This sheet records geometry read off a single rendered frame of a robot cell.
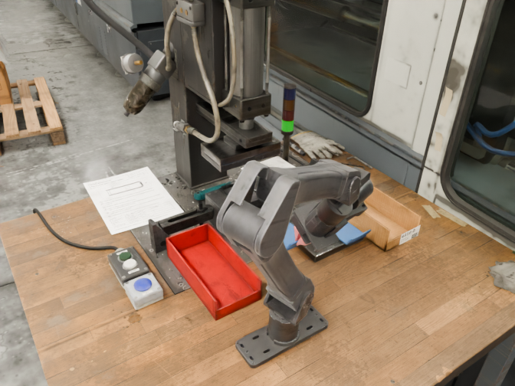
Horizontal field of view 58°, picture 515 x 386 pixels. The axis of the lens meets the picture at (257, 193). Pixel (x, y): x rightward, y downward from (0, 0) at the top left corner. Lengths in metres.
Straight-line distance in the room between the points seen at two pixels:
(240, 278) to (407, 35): 0.92
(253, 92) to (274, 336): 0.55
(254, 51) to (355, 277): 0.58
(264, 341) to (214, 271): 0.24
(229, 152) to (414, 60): 0.70
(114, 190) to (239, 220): 0.84
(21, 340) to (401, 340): 1.75
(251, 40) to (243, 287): 0.56
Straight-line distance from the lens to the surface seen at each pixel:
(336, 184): 0.83
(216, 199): 1.25
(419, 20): 1.55
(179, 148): 1.46
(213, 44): 1.12
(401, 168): 1.65
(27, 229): 1.41
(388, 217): 1.38
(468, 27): 1.38
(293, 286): 0.87
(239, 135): 1.14
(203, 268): 1.16
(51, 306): 1.16
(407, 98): 1.61
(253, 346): 0.99
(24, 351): 2.33
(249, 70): 1.09
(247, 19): 1.06
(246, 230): 0.69
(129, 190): 1.48
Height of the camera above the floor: 1.69
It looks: 33 degrees down
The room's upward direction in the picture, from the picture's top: 1 degrees clockwise
